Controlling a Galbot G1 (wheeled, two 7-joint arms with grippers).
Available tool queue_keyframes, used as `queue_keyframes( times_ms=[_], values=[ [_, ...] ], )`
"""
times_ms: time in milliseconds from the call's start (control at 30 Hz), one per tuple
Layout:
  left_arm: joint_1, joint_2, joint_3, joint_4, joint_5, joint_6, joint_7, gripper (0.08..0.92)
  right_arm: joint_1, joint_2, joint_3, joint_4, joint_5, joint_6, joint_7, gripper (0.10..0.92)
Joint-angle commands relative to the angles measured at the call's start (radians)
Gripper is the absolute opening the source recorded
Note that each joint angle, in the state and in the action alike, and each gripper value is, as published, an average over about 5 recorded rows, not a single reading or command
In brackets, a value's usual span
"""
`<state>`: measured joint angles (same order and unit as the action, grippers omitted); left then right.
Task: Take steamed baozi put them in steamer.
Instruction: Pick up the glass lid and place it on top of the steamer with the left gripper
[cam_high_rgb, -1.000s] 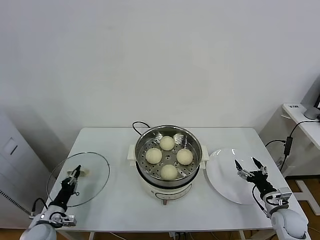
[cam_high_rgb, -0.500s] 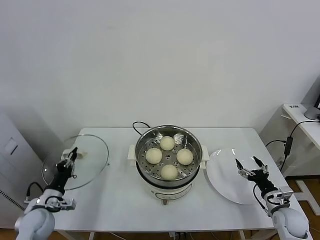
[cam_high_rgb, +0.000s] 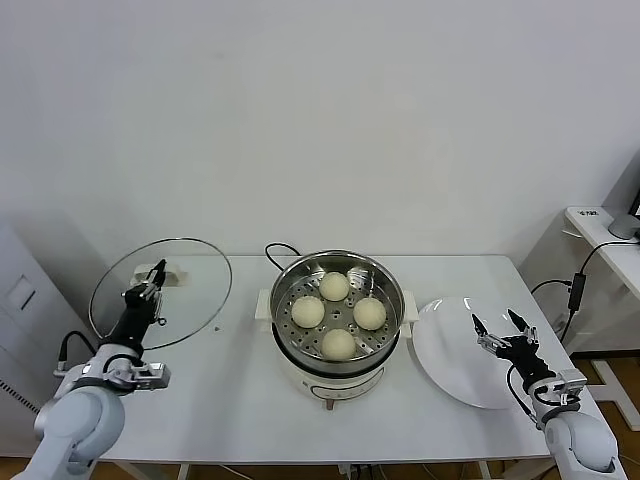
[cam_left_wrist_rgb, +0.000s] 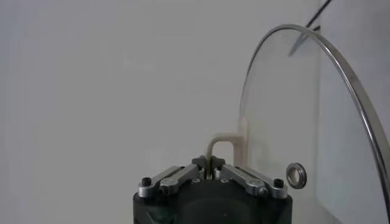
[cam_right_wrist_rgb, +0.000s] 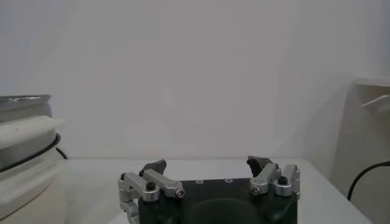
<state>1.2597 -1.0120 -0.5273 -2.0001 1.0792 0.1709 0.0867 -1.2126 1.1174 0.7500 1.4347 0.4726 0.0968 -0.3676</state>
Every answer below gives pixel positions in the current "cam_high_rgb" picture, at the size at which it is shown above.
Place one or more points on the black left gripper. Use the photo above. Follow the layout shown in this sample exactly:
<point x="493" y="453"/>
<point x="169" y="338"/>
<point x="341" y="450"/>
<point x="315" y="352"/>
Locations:
<point x="132" y="325"/>

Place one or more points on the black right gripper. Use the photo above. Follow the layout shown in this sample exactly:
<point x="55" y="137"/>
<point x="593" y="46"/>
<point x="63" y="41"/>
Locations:
<point x="525" y="357"/>

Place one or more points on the round glass pot lid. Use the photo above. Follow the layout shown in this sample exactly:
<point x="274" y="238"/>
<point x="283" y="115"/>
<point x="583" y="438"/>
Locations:
<point x="200" y="290"/>

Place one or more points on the white steamed baozi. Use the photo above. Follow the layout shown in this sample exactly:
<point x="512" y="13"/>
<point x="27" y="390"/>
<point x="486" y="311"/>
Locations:
<point x="370" y="314"/>
<point x="334" y="287"/>
<point x="338" y="345"/>
<point x="307" y="311"/>

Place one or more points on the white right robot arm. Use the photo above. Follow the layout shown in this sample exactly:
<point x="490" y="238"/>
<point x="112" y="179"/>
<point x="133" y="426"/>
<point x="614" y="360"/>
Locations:
<point x="580" y="445"/>

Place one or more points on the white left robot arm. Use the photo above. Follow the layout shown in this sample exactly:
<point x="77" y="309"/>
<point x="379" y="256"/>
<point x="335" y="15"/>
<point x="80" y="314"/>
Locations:
<point x="80" y="425"/>

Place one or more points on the steel steamer pot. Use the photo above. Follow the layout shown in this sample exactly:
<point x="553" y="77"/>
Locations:
<point x="375" y="340"/>

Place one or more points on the white round plate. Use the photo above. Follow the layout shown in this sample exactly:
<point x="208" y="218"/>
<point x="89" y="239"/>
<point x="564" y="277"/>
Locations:
<point x="450" y="350"/>

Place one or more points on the black usb hub box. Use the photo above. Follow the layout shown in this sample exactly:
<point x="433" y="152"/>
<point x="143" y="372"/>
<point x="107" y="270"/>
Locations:
<point x="576" y="292"/>

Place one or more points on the white metal cabinet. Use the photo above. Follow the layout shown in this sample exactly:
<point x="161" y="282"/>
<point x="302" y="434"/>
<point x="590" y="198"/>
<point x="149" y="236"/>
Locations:
<point x="30" y="325"/>

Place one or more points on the white side desk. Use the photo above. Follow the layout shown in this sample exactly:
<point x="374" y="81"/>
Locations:
<point x="625" y="265"/>

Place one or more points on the white table leg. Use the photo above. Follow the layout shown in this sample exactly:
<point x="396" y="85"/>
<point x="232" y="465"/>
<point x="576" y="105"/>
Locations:
<point x="485" y="472"/>
<point x="184" y="472"/>

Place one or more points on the grey monitor stand base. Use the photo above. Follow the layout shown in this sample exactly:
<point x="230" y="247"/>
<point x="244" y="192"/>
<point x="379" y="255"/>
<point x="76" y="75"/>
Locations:
<point x="624" y="227"/>

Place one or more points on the cream electric cooker base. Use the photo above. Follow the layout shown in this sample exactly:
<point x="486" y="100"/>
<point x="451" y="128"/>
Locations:
<point x="340" y="382"/>

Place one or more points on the black monitor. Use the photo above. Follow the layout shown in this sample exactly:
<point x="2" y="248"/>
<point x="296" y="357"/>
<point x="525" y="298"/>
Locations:
<point x="631" y="190"/>

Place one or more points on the white power strip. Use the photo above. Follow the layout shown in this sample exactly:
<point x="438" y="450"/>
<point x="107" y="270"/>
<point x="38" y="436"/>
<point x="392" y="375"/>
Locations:
<point x="350" y="470"/>

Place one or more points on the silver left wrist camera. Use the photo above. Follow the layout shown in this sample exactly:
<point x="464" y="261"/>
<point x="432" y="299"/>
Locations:
<point x="150" y="377"/>

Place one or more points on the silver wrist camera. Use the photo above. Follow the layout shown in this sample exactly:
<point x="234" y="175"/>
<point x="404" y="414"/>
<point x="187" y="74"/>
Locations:
<point x="572" y="382"/>
<point x="150" y="377"/>

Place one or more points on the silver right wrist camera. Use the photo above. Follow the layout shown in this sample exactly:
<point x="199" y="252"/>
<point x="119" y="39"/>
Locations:
<point x="572" y="382"/>

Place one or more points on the white floor leg frame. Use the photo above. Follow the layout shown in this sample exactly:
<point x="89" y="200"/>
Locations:
<point x="612" y="385"/>

